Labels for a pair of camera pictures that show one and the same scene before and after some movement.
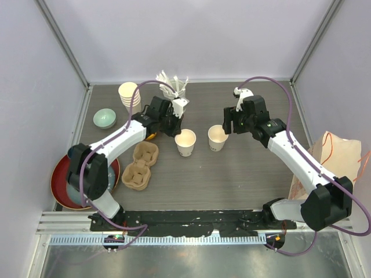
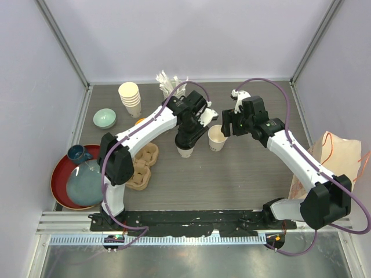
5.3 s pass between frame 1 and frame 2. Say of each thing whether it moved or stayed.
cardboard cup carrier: stayed
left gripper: moved
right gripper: stayed
